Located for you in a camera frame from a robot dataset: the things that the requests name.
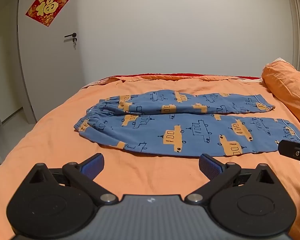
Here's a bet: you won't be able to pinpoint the orange bed sheet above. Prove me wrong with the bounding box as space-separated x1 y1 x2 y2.
0 74 300 240

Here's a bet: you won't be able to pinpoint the orange pillow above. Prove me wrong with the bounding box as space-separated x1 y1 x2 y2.
261 57 300 130

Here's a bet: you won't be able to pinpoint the floral bed sheet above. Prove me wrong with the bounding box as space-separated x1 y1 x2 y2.
81 76 122 89

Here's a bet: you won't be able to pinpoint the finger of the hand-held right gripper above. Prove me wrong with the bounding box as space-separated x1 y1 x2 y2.
277 140 300 174

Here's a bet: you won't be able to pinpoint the red blanket edge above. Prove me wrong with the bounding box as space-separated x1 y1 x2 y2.
112 73 262 79

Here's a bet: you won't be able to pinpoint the red and gold door poster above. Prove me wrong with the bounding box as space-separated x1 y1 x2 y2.
25 0 70 27

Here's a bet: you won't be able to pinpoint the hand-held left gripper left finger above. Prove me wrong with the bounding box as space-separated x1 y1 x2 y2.
27 153 119 207

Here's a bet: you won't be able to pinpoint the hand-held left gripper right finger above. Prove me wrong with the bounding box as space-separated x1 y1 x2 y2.
184 154 275 205

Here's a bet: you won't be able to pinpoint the grey door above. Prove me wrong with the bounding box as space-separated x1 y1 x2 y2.
16 0 87 124

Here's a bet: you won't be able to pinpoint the blue pants with orange print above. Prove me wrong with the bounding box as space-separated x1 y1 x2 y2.
74 89 300 157

